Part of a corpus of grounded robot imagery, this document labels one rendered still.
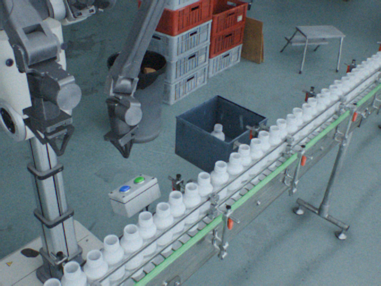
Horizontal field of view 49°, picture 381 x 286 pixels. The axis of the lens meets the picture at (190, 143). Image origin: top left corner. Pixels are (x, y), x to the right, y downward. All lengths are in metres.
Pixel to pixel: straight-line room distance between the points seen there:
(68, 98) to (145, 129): 2.49
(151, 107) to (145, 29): 2.09
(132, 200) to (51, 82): 0.55
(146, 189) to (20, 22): 0.66
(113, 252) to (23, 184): 2.10
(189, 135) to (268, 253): 1.03
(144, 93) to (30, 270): 1.51
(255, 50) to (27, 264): 3.45
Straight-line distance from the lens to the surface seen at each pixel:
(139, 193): 1.32
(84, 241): 2.34
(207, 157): 1.94
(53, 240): 1.93
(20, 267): 2.30
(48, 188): 1.75
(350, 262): 2.79
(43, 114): 0.96
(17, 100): 1.46
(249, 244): 2.69
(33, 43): 0.89
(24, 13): 0.91
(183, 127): 1.97
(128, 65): 1.21
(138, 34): 1.18
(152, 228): 1.18
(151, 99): 3.20
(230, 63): 4.74
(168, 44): 3.70
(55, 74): 0.87
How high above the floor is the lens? 1.99
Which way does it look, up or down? 35 degrees down
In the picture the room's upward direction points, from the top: 4 degrees clockwise
